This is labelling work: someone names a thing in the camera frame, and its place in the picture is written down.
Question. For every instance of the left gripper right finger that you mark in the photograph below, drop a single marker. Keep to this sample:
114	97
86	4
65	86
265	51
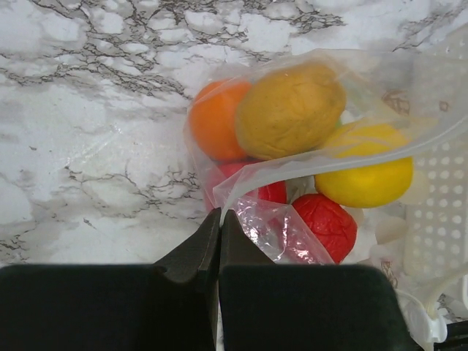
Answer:
269	306

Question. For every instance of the white perforated plastic basket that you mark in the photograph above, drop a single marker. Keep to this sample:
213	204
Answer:
437	240

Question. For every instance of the orange yellow toy potato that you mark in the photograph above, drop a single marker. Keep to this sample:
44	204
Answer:
289	111

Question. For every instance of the orange toy fruit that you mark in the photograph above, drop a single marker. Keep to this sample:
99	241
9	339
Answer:
212	119

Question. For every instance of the clear zip top bag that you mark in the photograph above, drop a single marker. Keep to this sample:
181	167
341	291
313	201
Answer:
378	86

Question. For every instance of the small red toy fruit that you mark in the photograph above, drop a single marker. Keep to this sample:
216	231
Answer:
335	228

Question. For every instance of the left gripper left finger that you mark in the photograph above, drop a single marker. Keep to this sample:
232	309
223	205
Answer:
171	304

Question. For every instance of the yellow toy lemon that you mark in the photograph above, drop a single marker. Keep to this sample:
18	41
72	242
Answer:
370	186

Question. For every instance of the red toy apple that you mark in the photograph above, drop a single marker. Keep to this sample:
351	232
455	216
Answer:
228	182

